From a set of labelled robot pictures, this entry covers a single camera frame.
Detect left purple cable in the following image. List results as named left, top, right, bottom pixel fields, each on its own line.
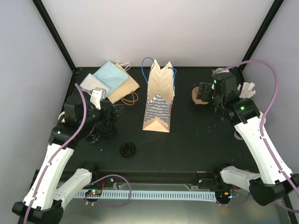
left=22, top=83, right=87, bottom=224

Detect brown pulp cup carrier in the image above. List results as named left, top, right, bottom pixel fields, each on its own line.
left=192, top=87, right=208, bottom=105

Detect white napkin pack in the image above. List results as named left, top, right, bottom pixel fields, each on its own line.
left=79, top=73, right=110, bottom=95

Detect right circuit board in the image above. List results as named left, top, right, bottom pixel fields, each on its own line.
left=215, top=191, right=239, bottom=199

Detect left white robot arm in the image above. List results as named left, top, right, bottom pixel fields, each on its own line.
left=12, top=96, right=120, bottom=224

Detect right paper cup stack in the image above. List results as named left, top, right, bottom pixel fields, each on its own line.
left=234, top=131, right=243, bottom=140

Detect blue slotted cable duct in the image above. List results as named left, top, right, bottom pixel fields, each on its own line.
left=87, top=190, right=216, bottom=202

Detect paper cup stack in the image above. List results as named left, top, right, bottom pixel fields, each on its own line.
left=58, top=112, right=65, bottom=123
left=234, top=131, right=243, bottom=140

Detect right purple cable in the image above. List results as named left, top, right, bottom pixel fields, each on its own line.
left=221, top=60, right=299, bottom=213

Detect glass of wrapped straws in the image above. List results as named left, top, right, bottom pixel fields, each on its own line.
left=237, top=82, right=256, bottom=98

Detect checkered pastry paper bag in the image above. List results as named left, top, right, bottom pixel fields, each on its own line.
left=142, top=57, right=177, bottom=133

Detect light blue paper bag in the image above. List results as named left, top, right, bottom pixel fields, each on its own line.
left=93, top=61, right=128, bottom=97

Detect left paper cup stack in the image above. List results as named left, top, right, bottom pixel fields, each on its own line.
left=58, top=112, right=65, bottom=123

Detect black cup lid front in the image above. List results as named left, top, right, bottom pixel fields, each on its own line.
left=120, top=142, right=136, bottom=158

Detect brown kraft paper bag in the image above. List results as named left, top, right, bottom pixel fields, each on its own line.
left=108, top=63, right=140, bottom=106

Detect left circuit board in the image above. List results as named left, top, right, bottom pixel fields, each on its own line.
left=85, top=189, right=102, bottom=196

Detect purple cable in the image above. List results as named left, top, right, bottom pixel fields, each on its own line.
left=22, top=83, right=87, bottom=224
left=221, top=60, right=299, bottom=213

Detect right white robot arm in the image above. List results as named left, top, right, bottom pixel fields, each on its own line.
left=197, top=71, right=299, bottom=206

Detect circuit board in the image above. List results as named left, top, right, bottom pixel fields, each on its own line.
left=215, top=191, right=239, bottom=199
left=85, top=189, right=102, bottom=196

